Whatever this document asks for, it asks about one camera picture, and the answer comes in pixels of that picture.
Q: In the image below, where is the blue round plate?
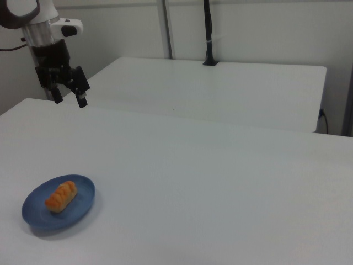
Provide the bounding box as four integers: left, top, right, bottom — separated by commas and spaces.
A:
21, 174, 97, 230

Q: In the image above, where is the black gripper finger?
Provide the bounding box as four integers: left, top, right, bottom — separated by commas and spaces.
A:
35, 65, 63, 104
68, 65, 91, 109

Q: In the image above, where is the vertical aluminium frame post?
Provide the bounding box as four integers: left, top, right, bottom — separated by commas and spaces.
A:
158, 0, 176, 60

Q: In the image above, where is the black wall power cable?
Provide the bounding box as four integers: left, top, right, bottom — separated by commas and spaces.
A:
319, 108, 329, 135

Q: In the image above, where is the grey wall pillar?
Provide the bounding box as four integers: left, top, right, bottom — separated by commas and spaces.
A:
341, 51, 353, 136

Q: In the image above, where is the black camera stand pole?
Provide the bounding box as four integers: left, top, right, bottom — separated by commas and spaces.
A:
202, 0, 220, 67

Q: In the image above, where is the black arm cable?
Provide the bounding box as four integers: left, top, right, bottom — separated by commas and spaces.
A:
0, 38, 27, 52

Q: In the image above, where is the white background table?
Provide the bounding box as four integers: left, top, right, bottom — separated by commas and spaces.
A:
62, 57, 328, 134

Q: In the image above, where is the orange braided bread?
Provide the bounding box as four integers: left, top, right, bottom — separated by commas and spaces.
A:
45, 180, 78, 214

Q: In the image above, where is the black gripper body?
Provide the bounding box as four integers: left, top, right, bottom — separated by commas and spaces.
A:
30, 39, 76, 87

